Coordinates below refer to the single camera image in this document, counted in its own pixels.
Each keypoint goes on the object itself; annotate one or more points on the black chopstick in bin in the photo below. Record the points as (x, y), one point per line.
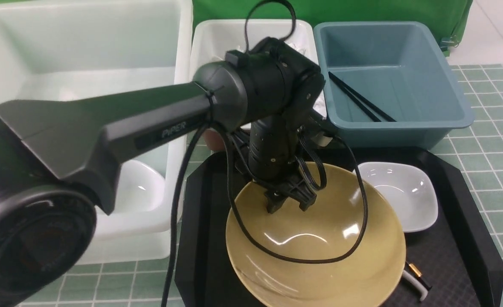
(353, 98)
(383, 116)

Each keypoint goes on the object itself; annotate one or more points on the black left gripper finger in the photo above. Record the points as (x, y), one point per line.
(275, 201)
(306, 201)

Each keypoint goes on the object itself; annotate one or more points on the green fabric backdrop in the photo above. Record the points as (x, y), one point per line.
(446, 19)

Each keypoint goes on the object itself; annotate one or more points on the black plastic serving tray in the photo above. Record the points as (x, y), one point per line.
(456, 255)

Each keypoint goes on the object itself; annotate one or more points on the black chopstick gold band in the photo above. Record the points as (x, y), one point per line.
(418, 275)

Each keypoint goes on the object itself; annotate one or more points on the white and brown spoon bin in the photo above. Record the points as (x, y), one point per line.
(212, 38)

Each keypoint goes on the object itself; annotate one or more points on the white dish in tub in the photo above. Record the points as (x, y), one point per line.
(140, 190)

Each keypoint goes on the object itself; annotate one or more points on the yellow noodle bowl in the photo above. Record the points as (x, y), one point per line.
(328, 229)

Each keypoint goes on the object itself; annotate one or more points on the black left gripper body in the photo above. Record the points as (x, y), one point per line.
(272, 157)

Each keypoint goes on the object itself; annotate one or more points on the large white plastic tub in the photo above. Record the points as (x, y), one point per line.
(63, 50)

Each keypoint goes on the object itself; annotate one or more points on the green checkered tablecloth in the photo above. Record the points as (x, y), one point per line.
(477, 151)

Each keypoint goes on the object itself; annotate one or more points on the small white square dish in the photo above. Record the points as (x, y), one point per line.
(408, 190)

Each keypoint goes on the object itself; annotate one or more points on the blue plastic bin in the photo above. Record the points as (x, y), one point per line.
(399, 67)

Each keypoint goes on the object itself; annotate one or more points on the white ceramic soup spoon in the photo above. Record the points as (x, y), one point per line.
(423, 291)

